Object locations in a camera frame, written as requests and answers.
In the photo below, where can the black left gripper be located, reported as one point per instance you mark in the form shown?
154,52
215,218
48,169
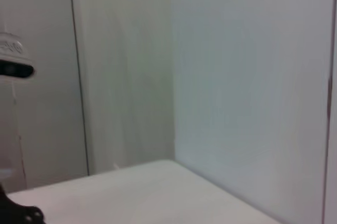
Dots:
15,214

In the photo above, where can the white robot head black visor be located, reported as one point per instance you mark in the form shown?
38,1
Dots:
13,69

